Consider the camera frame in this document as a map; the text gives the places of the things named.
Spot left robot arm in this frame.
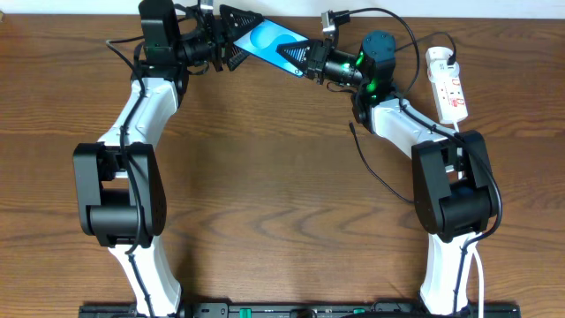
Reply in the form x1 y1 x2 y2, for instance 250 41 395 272
72 0 265 317

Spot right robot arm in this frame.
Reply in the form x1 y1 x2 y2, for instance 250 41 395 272
276 31 502 316

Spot white charger plug adapter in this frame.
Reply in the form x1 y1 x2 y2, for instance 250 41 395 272
426 46 459 73

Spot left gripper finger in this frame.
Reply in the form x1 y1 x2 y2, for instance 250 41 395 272
225 44 250 72
219 4 264 44

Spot blue Samsung smartphone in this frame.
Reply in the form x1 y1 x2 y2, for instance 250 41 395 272
234 19 306 77

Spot white power strip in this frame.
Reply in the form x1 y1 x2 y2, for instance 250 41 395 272
427 60 468 125

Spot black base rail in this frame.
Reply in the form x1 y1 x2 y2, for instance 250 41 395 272
78 301 522 318

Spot black charging cable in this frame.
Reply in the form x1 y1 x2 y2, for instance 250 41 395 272
348 31 458 205

